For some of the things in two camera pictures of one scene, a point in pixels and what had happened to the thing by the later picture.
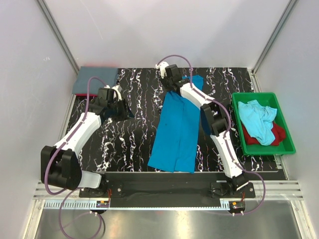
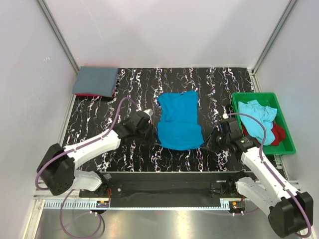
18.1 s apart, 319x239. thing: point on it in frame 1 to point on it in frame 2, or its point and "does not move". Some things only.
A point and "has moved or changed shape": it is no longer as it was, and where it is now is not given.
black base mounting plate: (170, 186) does not move
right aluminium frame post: (288, 9) does not move
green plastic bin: (268, 99) does not move
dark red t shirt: (278, 132) does not move
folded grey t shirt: (108, 75) does not move
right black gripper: (163, 80) to (210, 144)
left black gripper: (125, 110) to (153, 138)
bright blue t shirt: (180, 121) has moved or changed shape
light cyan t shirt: (257, 121) does not move
